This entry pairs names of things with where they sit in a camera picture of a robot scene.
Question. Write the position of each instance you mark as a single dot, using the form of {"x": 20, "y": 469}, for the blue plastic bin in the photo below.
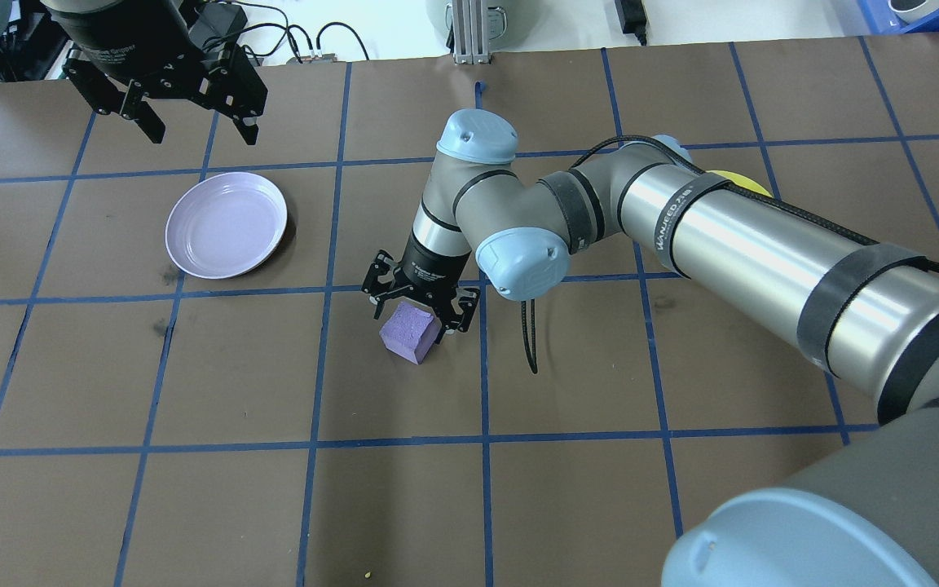
{"x": 877, "y": 16}

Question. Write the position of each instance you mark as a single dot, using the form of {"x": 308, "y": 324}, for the aluminium frame post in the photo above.
{"x": 470, "y": 33}

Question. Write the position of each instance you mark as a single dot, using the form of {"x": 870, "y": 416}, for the small black power adapter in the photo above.
{"x": 631, "y": 18}

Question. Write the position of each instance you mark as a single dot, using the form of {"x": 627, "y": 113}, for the purple foam block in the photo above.
{"x": 408, "y": 334}

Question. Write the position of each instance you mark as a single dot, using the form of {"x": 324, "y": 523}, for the purple plate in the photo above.
{"x": 225, "y": 227}

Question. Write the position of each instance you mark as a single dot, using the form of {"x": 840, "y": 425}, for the large black power adapter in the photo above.
{"x": 223, "y": 20}

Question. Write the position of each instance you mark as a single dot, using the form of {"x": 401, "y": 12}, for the yellow plate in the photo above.
{"x": 742, "y": 181}

